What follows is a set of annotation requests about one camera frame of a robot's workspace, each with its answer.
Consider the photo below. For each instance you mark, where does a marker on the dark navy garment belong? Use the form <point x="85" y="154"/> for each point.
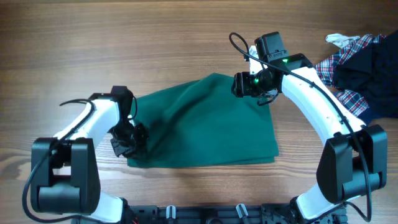
<point x="375" y="71"/>

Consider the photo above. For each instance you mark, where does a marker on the green cloth garment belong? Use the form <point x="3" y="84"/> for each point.
<point x="201" y="123"/>

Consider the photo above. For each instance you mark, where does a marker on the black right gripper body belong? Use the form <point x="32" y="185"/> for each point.
<point x="238" y="84"/>

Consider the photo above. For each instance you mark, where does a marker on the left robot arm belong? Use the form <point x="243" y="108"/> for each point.
<point x="64" y="182"/>

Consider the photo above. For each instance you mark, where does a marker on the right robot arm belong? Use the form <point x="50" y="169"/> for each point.
<point x="354" y="158"/>

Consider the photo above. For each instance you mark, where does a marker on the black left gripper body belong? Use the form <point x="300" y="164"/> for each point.
<point x="129" y="140"/>

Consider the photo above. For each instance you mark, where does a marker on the white cloth piece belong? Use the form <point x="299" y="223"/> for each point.
<point x="340" y="40"/>

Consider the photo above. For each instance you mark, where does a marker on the plaid red blue garment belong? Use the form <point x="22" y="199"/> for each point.
<point x="331" y="73"/>

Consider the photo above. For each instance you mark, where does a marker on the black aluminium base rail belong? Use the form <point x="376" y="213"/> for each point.
<point x="267" y="213"/>

